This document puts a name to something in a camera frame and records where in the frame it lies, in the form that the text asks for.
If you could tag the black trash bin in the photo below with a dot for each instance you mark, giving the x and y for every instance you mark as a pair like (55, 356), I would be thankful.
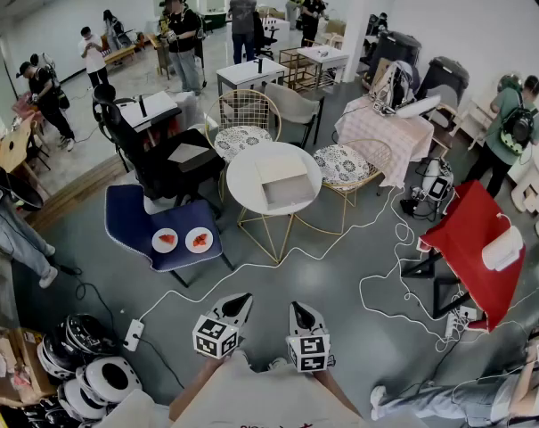
(445, 78)
(396, 51)

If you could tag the white oblong board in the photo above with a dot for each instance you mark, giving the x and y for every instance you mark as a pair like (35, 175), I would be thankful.
(418, 106)

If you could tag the unused grey gripper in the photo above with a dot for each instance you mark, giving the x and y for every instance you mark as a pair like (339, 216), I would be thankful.
(382, 107)

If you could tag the red jagged pieces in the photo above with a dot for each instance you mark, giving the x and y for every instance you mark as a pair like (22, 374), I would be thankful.
(200, 240)

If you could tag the white table black legs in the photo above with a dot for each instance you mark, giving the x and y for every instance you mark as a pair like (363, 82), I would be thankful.
(247, 71)

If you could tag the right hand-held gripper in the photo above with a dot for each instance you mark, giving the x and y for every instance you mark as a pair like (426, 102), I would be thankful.
(309, 352)

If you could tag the red tablecloth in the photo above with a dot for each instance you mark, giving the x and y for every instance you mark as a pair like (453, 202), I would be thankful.
(469, 234)

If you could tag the white table gold legs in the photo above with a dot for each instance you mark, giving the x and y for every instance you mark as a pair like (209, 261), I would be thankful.
(322, 54)

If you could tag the wooden desk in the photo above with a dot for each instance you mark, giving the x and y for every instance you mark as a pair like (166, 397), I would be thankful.
(13, 143)

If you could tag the black mesh swivel chair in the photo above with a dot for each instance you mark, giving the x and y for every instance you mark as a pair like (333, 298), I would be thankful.
(264, 34)

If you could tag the grey upholstered chair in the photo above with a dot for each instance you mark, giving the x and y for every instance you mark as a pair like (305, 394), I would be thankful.
(291, 103)

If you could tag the person's right forearm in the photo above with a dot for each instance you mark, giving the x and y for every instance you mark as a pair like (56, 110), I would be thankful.
(336, 390)

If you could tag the white floor device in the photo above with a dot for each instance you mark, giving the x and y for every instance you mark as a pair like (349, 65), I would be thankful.
(436, 185)

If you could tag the white power strip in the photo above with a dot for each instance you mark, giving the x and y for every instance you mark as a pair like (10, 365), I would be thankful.
(133, 334)
(458, 321)

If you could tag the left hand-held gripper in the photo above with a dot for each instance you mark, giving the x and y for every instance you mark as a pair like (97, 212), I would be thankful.
(215, 339)

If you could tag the red triangular slice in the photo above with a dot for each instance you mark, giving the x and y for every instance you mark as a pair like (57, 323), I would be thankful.
(166, 238)

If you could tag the person's white shirt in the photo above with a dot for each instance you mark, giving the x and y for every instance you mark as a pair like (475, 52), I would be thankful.
(260, 399)

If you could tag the floral round cushion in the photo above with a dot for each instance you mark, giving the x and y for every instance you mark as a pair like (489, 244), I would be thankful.
(342, 163)
(243, 143)

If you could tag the person's left forearm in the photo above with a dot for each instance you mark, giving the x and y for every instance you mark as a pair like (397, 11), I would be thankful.
(193, 390)

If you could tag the wooden bench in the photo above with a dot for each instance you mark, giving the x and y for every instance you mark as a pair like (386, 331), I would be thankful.
(120, 54)

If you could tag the white black backpack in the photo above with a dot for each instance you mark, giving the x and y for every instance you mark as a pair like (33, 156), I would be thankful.
(396, 83)

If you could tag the white round table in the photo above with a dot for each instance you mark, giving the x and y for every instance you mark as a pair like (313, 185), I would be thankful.
(247, 181)

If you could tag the black table frame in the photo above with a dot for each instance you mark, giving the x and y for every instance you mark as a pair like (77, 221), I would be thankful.
(443, 283)

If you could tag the blue padded chair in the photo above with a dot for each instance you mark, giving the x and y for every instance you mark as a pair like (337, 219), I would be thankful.
(131, 212)

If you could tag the black upright cylinder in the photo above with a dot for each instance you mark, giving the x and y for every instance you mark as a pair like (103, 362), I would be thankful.
(141, 105)
(259, 66)

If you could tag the white top brown desk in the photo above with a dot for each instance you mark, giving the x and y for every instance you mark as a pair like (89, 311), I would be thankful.
(155, 105)

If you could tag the white round plate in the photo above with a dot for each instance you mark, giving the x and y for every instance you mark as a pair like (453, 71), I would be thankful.
(164, 249)
(199, 250)

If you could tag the white side cabinet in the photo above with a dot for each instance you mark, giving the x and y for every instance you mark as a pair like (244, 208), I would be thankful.
(476, 120)

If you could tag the open cardboard box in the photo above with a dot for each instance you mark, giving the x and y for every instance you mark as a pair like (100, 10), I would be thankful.
(15, 364)

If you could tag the brown cardboard box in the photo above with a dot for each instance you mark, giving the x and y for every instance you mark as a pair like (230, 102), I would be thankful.
(382, 71)

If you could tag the black office chair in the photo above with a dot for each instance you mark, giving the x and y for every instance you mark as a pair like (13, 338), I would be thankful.
(117, 123)

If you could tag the pink checked tablecloth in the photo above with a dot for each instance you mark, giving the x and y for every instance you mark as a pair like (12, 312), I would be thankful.
(380, 132)

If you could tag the white rounded appliance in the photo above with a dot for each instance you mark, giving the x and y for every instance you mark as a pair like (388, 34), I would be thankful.
(503, 248)

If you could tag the beige flat board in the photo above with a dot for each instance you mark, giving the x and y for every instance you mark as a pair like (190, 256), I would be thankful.
(189, 153)

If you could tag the person's right shoe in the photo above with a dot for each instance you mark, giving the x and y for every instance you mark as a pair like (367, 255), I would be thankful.
(277, 364)

